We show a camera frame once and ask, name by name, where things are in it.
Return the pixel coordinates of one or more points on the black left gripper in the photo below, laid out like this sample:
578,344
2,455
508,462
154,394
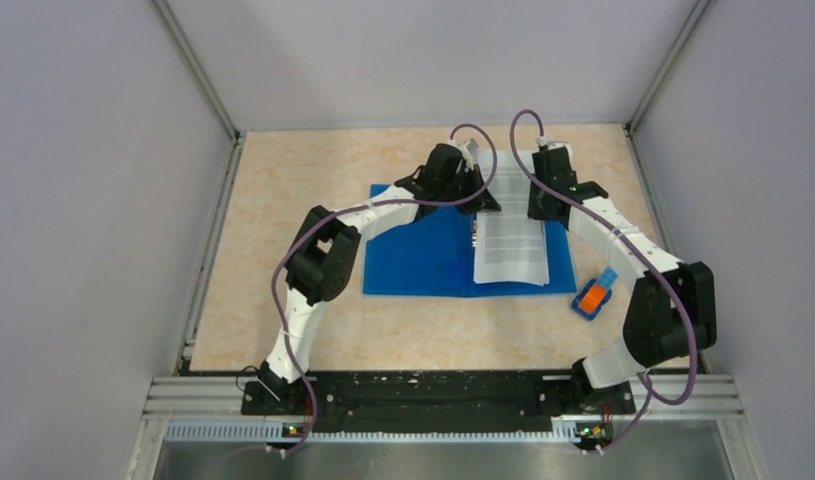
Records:
484,204

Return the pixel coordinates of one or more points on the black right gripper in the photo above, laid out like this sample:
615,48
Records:
535,212

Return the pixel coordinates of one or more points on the blue plastic file folder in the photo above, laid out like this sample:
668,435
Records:
434,258

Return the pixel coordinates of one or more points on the white printed paper stack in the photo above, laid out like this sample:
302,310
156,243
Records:
510,247

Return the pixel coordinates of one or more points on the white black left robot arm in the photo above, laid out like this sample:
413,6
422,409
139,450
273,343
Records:
319,263

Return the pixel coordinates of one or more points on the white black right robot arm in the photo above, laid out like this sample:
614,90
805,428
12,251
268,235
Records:
672,311

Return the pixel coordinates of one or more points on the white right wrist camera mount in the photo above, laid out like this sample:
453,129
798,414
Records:
545,143

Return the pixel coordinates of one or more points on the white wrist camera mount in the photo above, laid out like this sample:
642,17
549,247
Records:
468,149
545,143

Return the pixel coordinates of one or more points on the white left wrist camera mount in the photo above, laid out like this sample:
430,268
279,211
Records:
468,149

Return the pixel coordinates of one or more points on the grey aluminium frame post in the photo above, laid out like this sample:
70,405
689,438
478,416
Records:
696,16

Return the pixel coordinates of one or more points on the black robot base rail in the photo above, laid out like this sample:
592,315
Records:
437,401

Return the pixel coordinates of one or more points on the grey left frame post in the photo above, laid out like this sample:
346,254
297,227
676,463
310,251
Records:
195,68

